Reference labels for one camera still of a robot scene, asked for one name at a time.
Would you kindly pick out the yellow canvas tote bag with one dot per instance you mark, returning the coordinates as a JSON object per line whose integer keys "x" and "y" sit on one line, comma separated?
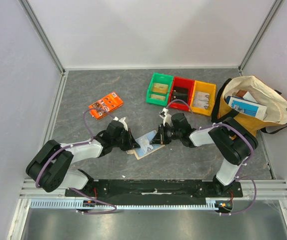
{"x": 259, "y": 92}

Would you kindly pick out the blue white box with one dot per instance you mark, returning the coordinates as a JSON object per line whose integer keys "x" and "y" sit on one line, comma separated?
{"x": 247, "y": 107}

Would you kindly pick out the beige card holder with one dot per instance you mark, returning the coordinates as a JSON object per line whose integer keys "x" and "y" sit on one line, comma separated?
{"x": 132, "y": 152}

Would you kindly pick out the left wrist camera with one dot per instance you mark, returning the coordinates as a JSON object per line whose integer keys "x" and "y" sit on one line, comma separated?
{"x": 123, "y": 121}

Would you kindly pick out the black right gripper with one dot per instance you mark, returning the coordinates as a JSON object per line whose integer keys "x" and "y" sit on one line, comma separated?
{"x": 161, "y": 134}

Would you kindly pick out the brown box in bag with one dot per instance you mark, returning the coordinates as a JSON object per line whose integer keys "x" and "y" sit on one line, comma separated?
{"x": 241, "y": 93}

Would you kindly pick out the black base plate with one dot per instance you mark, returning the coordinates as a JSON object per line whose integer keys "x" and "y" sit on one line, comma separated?
{"x": 157, "y": 190}

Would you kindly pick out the white slotted cable duct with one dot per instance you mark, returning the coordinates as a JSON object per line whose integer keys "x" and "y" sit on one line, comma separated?
{"x": 82, "y": 204}

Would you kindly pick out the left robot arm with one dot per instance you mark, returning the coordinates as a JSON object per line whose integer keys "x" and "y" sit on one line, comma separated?
{"x": 50, "y": 166}

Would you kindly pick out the black card in red bin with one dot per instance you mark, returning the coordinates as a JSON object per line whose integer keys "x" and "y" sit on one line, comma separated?
{"x": 181, "y": 90}

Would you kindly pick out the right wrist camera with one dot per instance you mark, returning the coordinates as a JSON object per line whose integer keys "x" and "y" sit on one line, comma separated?
{"x": 166, "y": 117}

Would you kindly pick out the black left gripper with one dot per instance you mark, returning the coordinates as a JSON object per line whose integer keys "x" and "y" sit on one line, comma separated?
{"x": 131, "y": 143}

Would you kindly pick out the green plastic bin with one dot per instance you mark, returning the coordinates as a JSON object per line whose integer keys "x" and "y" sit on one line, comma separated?
{"x": 160, "y": 78}

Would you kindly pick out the white VIP card from holder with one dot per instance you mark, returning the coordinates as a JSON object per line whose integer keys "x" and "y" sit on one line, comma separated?
{"x": 145, "y": 146}

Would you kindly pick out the orange snack box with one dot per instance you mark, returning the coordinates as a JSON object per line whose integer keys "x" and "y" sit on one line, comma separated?
{"x": 109, "y": 103}

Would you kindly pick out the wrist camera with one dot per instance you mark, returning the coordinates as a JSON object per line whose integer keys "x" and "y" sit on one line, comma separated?
{"x": 123, "y": 121}
{"x": 166, "y": 117}

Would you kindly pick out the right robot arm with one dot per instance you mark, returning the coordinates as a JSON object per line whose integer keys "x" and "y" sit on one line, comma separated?
{"x": 234, "y": 142}

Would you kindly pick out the yellow plastic bin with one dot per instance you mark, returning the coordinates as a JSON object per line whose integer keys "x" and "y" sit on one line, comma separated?
{"x": 204, "y": 87}

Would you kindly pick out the gold card in green bin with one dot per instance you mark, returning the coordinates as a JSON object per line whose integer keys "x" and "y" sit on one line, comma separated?
{"x": 160, "y": 88}

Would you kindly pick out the red plastic bin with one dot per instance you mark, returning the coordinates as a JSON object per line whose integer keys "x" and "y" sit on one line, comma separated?
{"x": 182, "y": 82}

